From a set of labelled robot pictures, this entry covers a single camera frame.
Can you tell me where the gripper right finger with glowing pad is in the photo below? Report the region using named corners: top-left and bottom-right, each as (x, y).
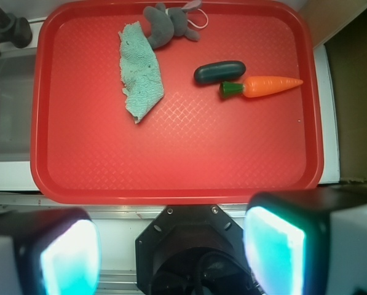
top-left (243, 186), bottom-right (367, 294)

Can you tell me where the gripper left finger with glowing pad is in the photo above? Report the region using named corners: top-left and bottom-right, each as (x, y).
top-left (0, 208), bottom-right (101, 294)

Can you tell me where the orange toy carrot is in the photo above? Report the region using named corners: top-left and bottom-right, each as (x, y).
top-left (219, 76), bottom-right (304, 98)

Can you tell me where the metal sink basin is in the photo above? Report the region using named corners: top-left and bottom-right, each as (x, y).
top-left (0, 49), bottom-right (36, 162)

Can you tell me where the red plastic tray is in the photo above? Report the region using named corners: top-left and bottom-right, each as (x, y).
top-left (30, 1), bottom-right (324, 205)

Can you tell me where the light green cloth rag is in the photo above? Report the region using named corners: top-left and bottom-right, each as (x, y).
top-left (119, 22), bottom-right (164, 124)

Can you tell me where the dark green oblong toy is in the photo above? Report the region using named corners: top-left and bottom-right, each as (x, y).
top-left (194, 60), bottom-right (247, 84)

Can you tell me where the black faucet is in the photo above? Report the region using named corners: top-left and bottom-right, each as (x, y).
top-left (0, 8), bottom-right (33, 56)

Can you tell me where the grey plush bunny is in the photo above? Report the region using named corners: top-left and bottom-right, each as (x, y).
top-left (143, 1), bottom-right (208, 50)

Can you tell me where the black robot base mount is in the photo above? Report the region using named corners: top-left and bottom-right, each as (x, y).
top-left (135, 205), bottom-right (261, 294)

